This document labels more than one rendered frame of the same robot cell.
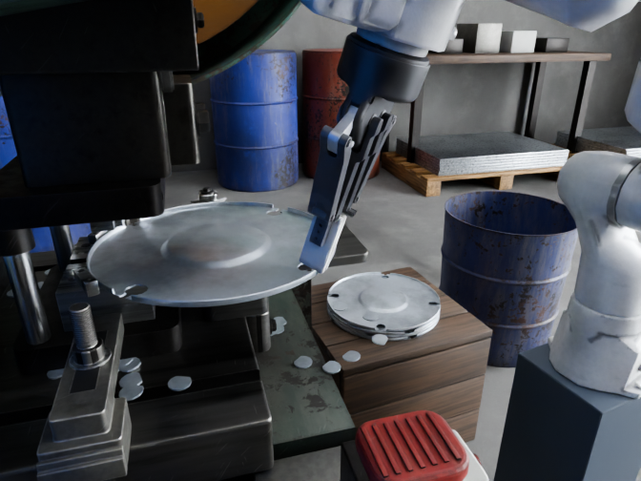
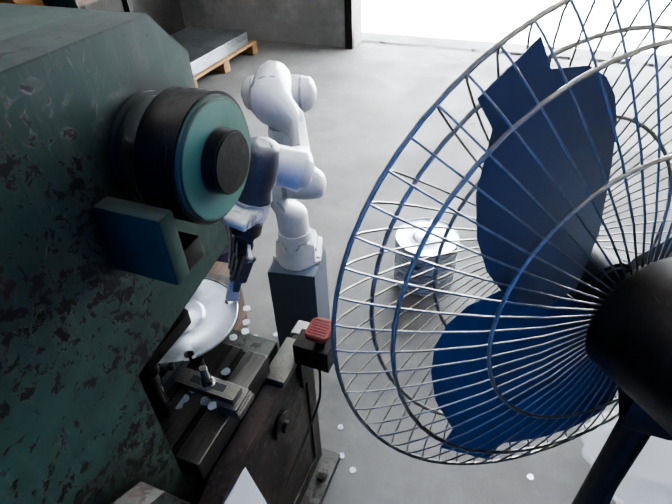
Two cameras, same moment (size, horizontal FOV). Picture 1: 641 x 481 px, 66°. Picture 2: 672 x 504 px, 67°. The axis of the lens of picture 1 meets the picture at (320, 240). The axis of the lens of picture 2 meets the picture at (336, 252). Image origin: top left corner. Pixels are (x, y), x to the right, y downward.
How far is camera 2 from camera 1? 0.90 m
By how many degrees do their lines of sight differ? 46
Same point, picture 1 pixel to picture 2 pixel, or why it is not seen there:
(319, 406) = (258, 345)
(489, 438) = (254, 317)
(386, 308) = not seen: hidden behind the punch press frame
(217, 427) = (256, 370)
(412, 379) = not seen: hidden behind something
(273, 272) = (221, 312)
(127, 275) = (173, 353)
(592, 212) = (276, 198)
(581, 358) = (295, 259)
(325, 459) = (279, 357)
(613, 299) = (298, 230)
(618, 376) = (311, 258)
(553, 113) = not seen: hidden behind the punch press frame
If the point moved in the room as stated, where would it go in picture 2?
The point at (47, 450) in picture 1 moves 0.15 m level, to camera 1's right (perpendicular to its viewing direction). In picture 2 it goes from (236, 408) to (283, 362)
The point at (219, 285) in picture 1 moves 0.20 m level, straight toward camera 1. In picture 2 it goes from (214, 330) to (288, 355)
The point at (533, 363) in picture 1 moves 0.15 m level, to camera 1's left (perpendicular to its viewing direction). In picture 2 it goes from (276, 272) to (247, 295)
